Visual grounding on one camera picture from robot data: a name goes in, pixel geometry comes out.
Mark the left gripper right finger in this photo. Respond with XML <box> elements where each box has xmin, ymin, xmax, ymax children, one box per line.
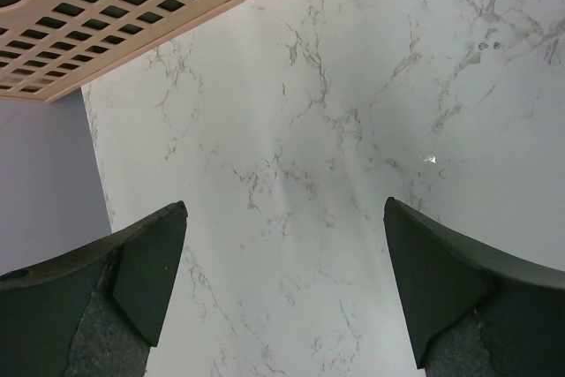
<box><xmin>384</xmin><ymin>198</ymin><xmax>564</xmax><ymax>376</ymax></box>

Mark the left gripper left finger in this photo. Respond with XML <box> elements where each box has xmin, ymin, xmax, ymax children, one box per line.
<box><xmin>1</xmin><ymin>201</ymin><xmax>187</xmax><ymax>376</ymax></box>

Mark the orange file rack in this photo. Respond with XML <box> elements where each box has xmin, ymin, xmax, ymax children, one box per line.
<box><xmin>1</xmin><ymin>0</ymin><xmax>244</xmax><ymax>102</ymax></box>

